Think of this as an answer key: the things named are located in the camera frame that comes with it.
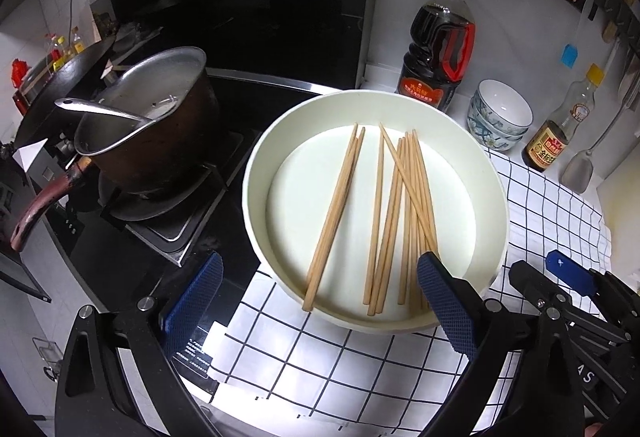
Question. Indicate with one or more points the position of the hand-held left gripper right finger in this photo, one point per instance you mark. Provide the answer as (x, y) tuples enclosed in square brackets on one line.
[(447, 307)]

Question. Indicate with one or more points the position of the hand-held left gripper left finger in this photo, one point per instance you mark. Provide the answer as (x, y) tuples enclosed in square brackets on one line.
[(200, 297)]

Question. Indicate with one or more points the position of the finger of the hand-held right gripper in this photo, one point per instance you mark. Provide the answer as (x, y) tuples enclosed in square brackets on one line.
[(575, 274), (537, 289)]

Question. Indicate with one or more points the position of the pile of wooden chopsticks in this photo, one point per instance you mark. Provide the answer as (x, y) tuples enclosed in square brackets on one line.
[(342, 187)]

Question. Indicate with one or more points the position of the round white tray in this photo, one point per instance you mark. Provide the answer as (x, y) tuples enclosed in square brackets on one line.
[(310, 162)]

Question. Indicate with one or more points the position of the white cutting board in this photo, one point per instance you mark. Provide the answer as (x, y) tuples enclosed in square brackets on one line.
[(622, 217)]

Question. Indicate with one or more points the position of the black gas stove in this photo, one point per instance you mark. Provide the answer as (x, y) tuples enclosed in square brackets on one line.
[(165, 229)]

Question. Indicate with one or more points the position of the metal spatula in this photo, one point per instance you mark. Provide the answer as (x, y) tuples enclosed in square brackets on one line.
[(577, 172)]

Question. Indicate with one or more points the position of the black-checked white cloth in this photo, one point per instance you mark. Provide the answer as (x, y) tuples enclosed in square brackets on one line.
[(350, 357)]

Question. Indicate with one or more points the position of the small yellow-capped sauce bottle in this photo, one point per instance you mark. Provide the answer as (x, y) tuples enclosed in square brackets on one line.
[(545, 147)]

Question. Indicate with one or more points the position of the blue floral white bowl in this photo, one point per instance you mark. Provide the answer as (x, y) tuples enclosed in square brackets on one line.
[(502, 104), (492, 144), (500, 133)]

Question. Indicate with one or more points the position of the brown metal pot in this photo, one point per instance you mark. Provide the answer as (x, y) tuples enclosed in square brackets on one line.
[(160, 142)]

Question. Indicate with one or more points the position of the metal ladle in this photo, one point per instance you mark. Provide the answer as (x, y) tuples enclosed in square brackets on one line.
[(100, 109)]

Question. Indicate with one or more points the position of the black wok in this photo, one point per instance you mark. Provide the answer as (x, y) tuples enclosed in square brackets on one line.
[(55, 87)]

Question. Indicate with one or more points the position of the large dark soy sauce bottle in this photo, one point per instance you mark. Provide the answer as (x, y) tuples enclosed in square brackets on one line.
[(430, 52)]

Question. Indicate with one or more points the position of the small condiment bottle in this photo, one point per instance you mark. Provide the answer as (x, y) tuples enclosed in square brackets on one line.
[(53, 49), (62, 54), (76, 42)]

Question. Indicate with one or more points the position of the red packet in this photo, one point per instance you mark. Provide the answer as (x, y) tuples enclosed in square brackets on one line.
[(19, 74)]

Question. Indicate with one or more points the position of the black range hood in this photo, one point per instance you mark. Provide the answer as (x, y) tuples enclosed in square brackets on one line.
[(225, 7)]

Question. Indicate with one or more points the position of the blue wall hook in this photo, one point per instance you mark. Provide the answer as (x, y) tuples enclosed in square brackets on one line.
[(570, 56)]

